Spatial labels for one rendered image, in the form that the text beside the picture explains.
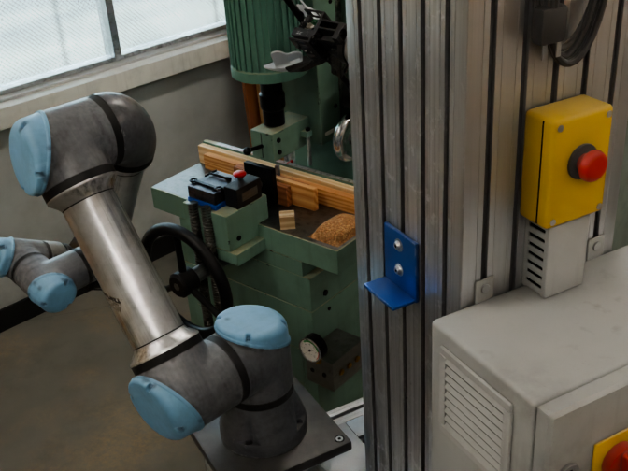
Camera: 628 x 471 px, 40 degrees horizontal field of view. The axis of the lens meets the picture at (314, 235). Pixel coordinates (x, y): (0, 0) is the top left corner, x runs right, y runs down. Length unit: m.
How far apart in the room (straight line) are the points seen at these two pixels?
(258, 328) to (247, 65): 0.76
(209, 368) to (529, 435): 0.55
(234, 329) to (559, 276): 0.53
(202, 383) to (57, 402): 1.77
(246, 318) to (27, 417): 1.72
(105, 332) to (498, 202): 2.46
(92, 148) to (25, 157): 0.10
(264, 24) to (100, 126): 0.64
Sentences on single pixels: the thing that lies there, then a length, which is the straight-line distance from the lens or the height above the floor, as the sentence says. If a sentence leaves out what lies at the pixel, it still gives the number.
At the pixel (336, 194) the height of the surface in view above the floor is 0.94.
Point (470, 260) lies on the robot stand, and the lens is 1.03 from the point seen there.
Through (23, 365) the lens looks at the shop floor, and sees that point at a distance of 3.26.
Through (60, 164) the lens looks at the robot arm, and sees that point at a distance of 1.31.
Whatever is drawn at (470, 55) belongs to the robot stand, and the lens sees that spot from 0.92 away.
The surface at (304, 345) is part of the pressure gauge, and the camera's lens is 1.95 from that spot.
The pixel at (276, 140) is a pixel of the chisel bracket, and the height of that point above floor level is 1.05.
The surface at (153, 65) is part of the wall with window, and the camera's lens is 3.40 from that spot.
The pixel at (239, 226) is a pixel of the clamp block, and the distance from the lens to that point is 1.92.
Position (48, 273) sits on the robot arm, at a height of 1.03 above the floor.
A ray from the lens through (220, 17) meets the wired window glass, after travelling 3.73.
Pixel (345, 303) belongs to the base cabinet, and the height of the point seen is 0.67.
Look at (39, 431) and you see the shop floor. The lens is 2.95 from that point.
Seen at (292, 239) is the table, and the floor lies 0.89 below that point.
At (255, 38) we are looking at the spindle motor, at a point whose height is 1.30.
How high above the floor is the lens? 1.82
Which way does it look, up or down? 29 degrees down
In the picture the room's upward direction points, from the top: 4 degrees counter-clockwise
